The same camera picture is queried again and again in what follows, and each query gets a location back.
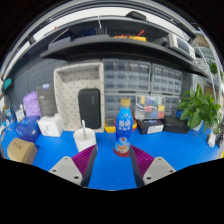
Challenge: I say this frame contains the small black labelled box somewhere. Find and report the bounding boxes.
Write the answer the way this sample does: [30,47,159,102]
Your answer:
[136,118,165,135]

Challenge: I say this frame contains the yellow multimeter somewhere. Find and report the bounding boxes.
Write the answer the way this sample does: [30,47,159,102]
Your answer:
[104,118,138,134]

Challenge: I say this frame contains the black pouch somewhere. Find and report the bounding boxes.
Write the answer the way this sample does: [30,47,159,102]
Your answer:
[162,115,191,135]

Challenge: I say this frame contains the white product box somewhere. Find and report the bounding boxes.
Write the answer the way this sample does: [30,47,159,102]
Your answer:
[36,113,64,138]

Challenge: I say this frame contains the blue drink bottle gold cap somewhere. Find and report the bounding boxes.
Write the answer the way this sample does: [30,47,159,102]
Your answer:
[114,98,134,154]

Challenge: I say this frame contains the green potted plant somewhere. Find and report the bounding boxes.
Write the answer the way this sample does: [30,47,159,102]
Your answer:
[176,83,223,133]

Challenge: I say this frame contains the black overhead shelf unit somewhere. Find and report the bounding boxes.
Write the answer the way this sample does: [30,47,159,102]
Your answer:
[1,6,221,79]

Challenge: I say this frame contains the brown cardboard box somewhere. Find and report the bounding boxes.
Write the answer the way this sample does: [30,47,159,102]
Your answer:
[6,137,39,165]

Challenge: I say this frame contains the clear organizer colourful parts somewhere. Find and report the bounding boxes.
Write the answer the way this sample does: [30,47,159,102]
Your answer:
[134,94,167,121]

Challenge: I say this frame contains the blue cardboard box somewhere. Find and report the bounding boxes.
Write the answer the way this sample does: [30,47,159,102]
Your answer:
[14,115,42,143]

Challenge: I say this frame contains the grey drawer cabinet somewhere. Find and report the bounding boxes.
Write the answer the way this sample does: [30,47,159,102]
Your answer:
[164,95,181,118]
[150,63,184,96]
[104,93,138,121]
[102,59,152,93]

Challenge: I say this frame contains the metal spoon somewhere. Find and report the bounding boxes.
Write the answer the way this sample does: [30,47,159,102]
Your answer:
[80,119,87,140]

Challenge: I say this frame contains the dark grey upright box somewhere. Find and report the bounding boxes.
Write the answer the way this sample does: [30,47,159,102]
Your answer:
[35,83,58,118]

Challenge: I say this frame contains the purple plastic bag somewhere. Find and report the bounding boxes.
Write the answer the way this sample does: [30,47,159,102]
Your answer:
[22,90,42,118]

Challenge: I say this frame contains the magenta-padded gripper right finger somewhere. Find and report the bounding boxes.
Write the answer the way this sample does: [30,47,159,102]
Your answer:
[128,145,177,188]

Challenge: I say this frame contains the white mug brown handle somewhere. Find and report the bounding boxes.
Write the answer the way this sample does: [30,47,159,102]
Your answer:
[72,127,98,153]

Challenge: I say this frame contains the grey dotted felt tray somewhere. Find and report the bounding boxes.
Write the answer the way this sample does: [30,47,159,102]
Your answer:
[53,62,106,133]

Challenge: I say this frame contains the teal hanging bin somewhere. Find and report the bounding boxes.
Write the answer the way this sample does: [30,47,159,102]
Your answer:
[3,77,15,92]

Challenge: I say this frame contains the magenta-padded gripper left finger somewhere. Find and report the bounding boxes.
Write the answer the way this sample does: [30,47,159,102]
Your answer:
[48,144,99,188]

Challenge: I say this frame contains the dark grey pegboard panel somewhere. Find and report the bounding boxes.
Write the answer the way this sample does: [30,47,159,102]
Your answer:
[13,58,104,111]

